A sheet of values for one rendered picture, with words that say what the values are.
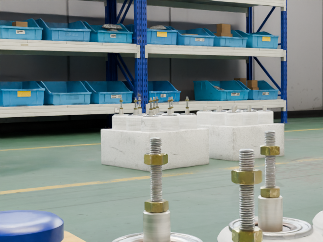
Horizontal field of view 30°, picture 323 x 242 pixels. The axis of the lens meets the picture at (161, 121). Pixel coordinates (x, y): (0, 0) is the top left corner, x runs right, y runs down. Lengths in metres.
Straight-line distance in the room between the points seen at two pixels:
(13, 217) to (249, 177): 0.18
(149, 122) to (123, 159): 0.24
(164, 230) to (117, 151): 2.50
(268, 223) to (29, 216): 0.34
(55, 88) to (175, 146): 2.88
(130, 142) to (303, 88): 5.19
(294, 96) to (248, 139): 4.56
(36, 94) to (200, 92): 1.98
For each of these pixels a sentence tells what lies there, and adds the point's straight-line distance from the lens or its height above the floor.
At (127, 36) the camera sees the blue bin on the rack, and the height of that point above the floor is 0.85.
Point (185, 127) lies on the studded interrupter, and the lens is 2.98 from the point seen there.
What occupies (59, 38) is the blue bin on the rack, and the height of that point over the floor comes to 0.82.
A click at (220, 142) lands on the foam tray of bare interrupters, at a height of 0.09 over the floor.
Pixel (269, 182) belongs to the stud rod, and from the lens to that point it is 0.55.
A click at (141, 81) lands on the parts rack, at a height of 0.45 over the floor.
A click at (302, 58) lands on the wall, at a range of 7.87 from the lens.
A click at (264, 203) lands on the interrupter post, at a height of 0.28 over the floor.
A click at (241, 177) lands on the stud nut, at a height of 0.32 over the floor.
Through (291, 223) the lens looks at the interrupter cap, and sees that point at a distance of 0.58.
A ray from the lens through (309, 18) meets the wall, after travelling 8.01.
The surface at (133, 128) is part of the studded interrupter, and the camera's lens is 2.92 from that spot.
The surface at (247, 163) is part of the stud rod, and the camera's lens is 0.38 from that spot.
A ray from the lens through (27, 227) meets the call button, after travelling 0.23.
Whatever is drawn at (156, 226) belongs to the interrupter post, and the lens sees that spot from 0.48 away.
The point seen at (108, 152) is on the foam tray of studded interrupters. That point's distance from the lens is 3.03.
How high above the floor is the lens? 0.38
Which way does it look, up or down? 3 degrees down
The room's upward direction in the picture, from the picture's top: 1 degrees counter-clockwise
